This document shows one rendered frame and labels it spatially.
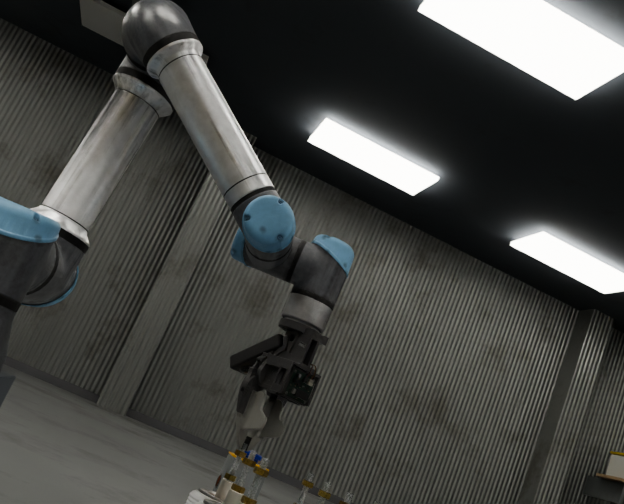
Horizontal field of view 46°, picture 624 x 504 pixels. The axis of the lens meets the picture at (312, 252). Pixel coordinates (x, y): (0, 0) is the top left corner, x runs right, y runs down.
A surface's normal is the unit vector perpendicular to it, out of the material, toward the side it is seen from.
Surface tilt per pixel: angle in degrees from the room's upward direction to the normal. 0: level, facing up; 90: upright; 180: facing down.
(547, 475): 90
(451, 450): 90
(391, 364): 90
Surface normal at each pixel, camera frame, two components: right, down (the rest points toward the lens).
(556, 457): 0.26, -0.15
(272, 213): 0.06, -0.24
